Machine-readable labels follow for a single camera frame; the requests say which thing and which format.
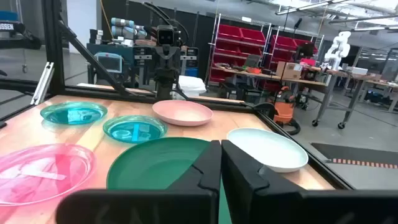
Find teal equipment cabinet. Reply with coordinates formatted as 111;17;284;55
86;42;156;88

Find black vacuum hose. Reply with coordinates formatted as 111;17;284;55
253;101;302;136

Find orange shop vacuum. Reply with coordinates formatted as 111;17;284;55
267;86;297;125

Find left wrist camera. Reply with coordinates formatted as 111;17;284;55
156;24;175;47

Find teach pendant with screen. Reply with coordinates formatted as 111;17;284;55
93;52;124;74

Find black aluminium table frame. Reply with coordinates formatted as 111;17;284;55
0;0;354;191

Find cardboard box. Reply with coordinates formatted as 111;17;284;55
275;60;303;80

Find white plastic bag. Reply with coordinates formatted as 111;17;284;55
172;75;208;100

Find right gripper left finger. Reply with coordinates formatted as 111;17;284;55
55;139;222;224

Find red bin shelving rack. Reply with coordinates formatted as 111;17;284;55
262;26;325;75
205;12;272;86

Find pale pink plastic plate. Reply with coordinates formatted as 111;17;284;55
152;99;214;127

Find white plastic plate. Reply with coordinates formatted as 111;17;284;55
226;128;309;174

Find hazard striped floor mat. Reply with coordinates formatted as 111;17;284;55
310;142;398;170

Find silver aluminium extrusion bar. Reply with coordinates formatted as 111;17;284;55
30;61;55;106

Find teal transparent plastic plate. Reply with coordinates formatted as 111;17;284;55
102;114;169;144
40;101;108;126

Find green plastic plate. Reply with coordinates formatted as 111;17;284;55
106;137;233;224

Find red transparent plastic plate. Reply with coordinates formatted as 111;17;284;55
0;142;96;207

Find black Trossen labelled device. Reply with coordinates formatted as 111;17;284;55
0;21;43;50

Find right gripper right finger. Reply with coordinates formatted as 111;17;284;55
221;139;398;224

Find wooden workbench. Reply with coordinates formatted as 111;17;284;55
214;63;354;130
360;73;398;113

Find dark laptop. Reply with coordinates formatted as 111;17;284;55
244;54;262;68

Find ceiling light strip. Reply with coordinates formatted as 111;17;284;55
274;0;352;16

